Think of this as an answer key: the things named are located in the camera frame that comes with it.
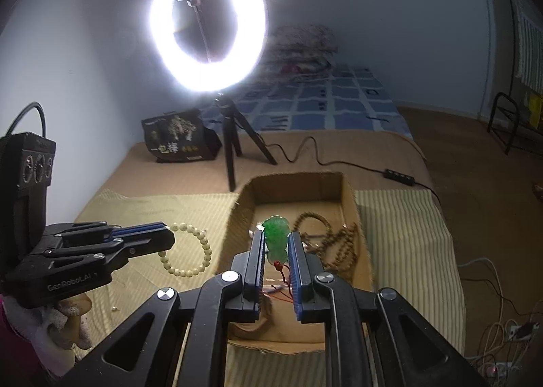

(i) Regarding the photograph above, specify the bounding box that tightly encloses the brown wooden bead necklace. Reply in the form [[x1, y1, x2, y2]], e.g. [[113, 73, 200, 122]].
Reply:
[[293, 211, 361, 282]]

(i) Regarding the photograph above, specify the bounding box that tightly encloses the white power strip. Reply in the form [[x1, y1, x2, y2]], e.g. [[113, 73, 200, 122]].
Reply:
[[479, 319, 535, 375]]

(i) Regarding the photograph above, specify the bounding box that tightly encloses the black printed bag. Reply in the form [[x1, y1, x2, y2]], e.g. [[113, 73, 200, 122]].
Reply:
[[141, 109, 222, 164]]

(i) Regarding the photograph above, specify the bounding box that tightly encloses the blue checkered blanket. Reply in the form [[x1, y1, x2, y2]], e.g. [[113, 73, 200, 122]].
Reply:
[[199, 65, 414, 142]]

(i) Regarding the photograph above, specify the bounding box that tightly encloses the white bead bracelet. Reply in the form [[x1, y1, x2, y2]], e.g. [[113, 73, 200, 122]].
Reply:
[[157, 221, 212, 278]]

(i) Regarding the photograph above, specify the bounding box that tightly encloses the green jade pendant red cord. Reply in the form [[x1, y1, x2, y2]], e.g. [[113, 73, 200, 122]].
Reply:
[[261, 216, 306, 303]]

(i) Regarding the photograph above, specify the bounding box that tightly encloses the black metal clothes rack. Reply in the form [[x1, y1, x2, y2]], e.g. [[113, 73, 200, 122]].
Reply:
[[479, 0, 543, 154]]

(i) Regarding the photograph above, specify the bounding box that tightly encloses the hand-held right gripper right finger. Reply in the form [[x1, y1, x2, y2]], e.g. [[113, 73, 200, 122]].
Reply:
[[287, 231, 488, 387]]

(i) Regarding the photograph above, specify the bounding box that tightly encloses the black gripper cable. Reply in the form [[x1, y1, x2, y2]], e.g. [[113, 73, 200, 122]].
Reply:
[[2, 102, 46, 137]]

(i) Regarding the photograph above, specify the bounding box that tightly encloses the floral pillow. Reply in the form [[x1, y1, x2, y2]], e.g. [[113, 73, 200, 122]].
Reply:
[[267, 23, 339, 74]]

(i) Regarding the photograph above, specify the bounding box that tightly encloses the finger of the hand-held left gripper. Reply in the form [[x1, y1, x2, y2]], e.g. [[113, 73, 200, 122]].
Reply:
[[42, 229, 176, 271], [46, 221, 168, 244]]

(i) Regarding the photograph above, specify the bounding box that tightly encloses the person's left hand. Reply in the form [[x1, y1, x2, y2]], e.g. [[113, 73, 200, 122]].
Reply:
[[8, 294, 93, 375]]

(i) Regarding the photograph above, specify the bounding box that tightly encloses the striped towel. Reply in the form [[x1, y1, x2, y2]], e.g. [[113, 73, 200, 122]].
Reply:
[[511, 0, 543, 91]]

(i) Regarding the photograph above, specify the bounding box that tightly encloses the yellow striped cloth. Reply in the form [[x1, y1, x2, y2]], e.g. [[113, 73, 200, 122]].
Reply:
[[72, 189, 467, 387]]

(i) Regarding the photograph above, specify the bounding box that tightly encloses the cardboard box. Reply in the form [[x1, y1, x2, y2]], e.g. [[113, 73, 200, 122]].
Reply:
[[214, 172, 376, 356]]

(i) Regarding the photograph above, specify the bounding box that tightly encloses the black tripod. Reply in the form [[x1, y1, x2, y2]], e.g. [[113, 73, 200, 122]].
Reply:
[[212, 91, 278, 193]]

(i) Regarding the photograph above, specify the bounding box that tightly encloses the person's left forearm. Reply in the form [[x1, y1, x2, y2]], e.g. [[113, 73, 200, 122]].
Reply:
[[0, 296, 47, 387]]

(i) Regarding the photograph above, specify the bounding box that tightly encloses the yellow box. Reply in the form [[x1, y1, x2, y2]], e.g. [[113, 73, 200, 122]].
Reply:
[[524, 92, 543, 129]]

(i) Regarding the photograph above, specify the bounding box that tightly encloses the ring light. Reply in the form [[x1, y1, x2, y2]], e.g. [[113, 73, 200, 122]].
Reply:
[[149, 0, 269, 93]]

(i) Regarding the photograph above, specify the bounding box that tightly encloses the brown bed sheet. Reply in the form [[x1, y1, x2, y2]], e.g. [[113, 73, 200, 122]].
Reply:
[[74, 130, 442, 244]]

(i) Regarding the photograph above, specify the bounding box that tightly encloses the black cable with inline switch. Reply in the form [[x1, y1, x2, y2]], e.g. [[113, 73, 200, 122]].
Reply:
[[259, 137, 442, 205]]

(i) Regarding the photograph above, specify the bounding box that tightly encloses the tangle of white cables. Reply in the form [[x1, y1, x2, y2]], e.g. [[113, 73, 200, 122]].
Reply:
[[458, 257, 539, 383]]

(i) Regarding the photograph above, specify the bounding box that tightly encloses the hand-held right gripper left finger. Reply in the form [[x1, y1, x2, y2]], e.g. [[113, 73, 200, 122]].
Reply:
[[61, 229, 267, 387]]

